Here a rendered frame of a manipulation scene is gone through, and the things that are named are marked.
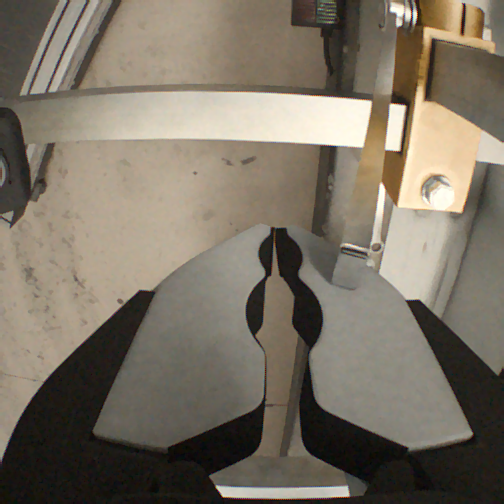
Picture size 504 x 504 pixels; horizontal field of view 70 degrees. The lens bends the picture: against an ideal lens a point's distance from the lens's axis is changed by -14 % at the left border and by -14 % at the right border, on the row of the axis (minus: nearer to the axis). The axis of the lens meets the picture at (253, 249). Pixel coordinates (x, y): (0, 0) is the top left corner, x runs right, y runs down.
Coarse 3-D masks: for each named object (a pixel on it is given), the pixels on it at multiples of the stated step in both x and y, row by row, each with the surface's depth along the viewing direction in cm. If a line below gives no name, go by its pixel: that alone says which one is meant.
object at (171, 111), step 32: (32, 96) 24; (64, 96) 23; (96, 96) 23; (128, 96) 23; (160, 96) 23; (192, 96) 23; (224, 96) 23; (256, 96) 23; (288, 96) 23; (320, 96) 23; (352, 96) 23; (32, 128) 23; (64, 128) 24; (96, 128) 24; (128, 128) 24; (160, 128) 24; (192, 128) 24; (224, 128) 24; (256, 128) 24; (288, 128) 24; (320, 128) 24; (352, 128) 23; (480, 160) 24
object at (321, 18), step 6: (318, 0) 33; (324, 0) 33; (330, 0) 32; (336, 0) 32; (318, 6) 33; (324, 6) 33; (330, 6) 33; (336, 6) 33; (318, 12) 33; (324, 12) 33; (330, 12) 33; (336, 12) 33; (318, 18) 33; (324, 18) 33; (330, 18) 33
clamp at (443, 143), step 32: (416, 0) 20; (448, 0) 18; (416, 32) 20; (448, 32) 19; (480, 32) 19; (416, 64) 21; (416, 96) 21; (416, 128) 22; (448, 128) 22; (384, 160) 28; (416, 160) 23; (448, 160) 23; (416, 192) 24
